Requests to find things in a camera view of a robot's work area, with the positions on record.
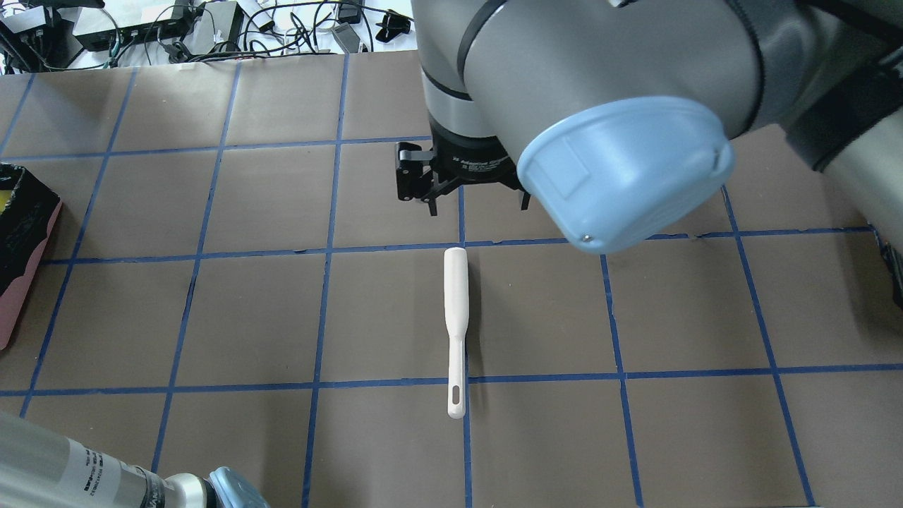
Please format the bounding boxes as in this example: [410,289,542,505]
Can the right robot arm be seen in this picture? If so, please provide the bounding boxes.
[396,1,901,255]

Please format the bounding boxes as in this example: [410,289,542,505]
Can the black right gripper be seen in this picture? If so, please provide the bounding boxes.
[394,135,531,217]

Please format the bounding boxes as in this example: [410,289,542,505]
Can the black lined trash bin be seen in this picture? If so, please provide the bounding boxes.
[1,163,63,349]

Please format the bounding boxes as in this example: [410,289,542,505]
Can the beige hand brush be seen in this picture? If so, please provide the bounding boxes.
[443,247,470,419]

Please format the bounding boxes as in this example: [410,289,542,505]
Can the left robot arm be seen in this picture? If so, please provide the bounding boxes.
[1,413,269,507]

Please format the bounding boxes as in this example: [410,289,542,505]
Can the black power adapter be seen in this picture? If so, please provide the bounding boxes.
[185,1,244,55]

